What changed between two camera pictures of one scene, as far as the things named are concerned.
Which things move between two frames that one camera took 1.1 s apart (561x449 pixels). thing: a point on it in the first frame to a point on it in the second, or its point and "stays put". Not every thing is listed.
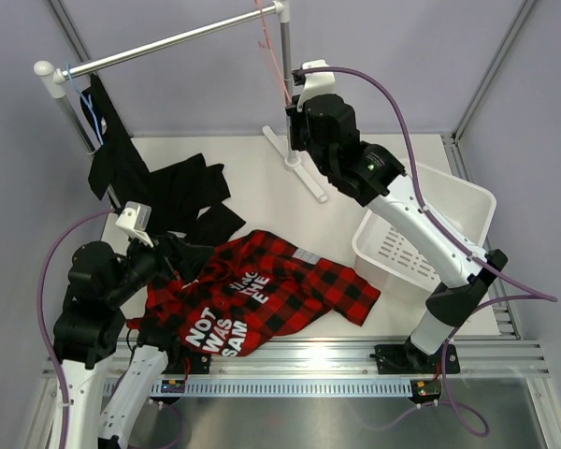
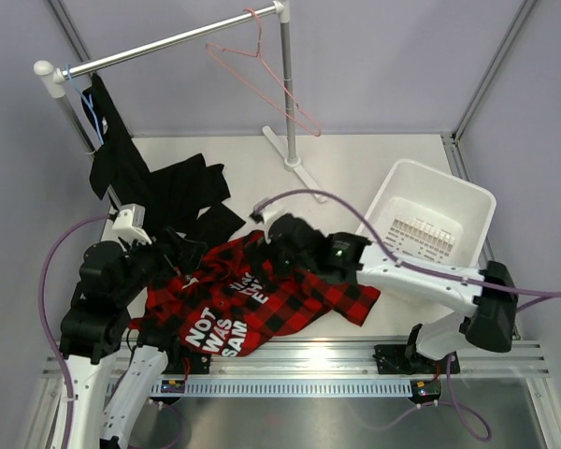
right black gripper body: (299, 135) to (282, 263)
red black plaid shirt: (251, 288) stays put
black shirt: (179, 198) stays put
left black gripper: (190, 258) stays put
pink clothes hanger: (269, 47) to (249, 9)
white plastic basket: (386, 254) stays put
